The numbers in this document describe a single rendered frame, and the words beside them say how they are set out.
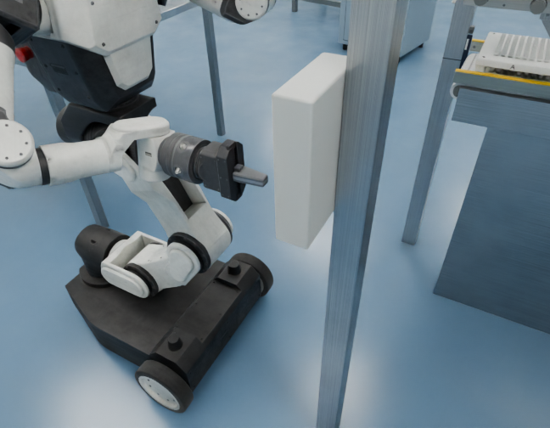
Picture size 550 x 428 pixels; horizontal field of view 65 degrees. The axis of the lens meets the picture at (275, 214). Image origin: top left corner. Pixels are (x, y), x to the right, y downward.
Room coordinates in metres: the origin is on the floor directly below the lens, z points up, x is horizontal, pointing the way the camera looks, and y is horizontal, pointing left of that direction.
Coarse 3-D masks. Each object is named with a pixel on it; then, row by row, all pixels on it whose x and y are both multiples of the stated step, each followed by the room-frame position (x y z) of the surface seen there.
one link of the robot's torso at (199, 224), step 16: (128, 160) 0.92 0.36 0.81; (128, 176) 0.92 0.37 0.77; (144, 192) 0.91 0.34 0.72; (160, 192) 0.90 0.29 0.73; (176, 192) 0.97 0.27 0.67; (192, 192) 0.98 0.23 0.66; (160, 208) 0.92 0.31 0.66; (176, 208) 0.89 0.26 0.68; (192, 208) 0.96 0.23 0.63; (208, 208) 0.96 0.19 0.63; (176, 224) 0.90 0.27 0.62; (192, 224) 0.89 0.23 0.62; (208, 224) 0.92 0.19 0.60; (224, 224) 0.95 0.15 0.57; (176, 240) 0.88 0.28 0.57; (192, 240) 0.86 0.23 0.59; (208, 240) 0.88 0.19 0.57; (224, 240) 0.91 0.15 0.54; (208, 256) 0.85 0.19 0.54
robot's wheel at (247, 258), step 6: (234, 258) 1.18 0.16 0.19; (240, 258) 1.17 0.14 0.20; (246, 258) 1.17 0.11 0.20; (252, 258) 1.17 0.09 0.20; (258, 258) 1.17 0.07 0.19; (252, 264) 1.14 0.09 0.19; (258, 264) 1.15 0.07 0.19; (264, 264) 1.16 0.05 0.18; (258, 270) 1.12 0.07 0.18; (264, 270) 1.13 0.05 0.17; (264, 276) 1.11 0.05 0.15; (270, 276) 1.13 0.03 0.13; (264, 282) 1.11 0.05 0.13; (270, 282) 1.12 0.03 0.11; (264, 288) 1.11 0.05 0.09; (270, 288) 1.12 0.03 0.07; (264, 294) 1.11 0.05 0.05
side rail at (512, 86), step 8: (456, 72) 1.15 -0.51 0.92; (464, 72) 1.14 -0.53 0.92; (456, 80) 1.15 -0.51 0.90; (464, 80) 1.14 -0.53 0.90; (472, 80) 1.13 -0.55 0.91; (480, 80) 1.12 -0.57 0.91; (488, 80) 1.11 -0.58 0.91; (496, 80) 1.10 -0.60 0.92; (504, 80) 1.09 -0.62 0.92; (512, 80) 1.08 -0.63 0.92; (496, 88) 1.10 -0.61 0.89; (504, 88) 1.09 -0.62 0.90; (512, 88) 1.08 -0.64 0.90; (520, 88) 1.07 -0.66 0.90; (528, 88) 1.06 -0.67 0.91; (536, 88) 1.05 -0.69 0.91; (544, 88) 1.04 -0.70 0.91; (536, 96) 1.05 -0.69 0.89; (544, 96) 1.04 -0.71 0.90
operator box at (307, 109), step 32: (320, 64) 0.63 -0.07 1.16; (288, 96) 0.52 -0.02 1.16; (320, 96) 0.52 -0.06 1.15; (288, 128) 0.52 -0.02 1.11; (320, 128) 0.53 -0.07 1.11; (288, 160) 0.52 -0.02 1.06; (320, 160) 0.53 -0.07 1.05; (288, 192) 0.52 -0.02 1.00; (320, 192) 0.54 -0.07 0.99; (288, 224) 0.52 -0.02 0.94; (320, 224) 0.55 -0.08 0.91
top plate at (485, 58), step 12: (492, 36) 1.32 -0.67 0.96; (492, 48) 1.22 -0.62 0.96; (516, 48) 1.21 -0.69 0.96; (480, 60) 1.15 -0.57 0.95; (492, 60) 1.13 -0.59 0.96; (504, 60) 1.13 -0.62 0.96; (516, 60) 1.12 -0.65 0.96; (528, 60) 1.12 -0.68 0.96; (528, 72) 1.09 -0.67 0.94; (540, 72) 1.07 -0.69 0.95
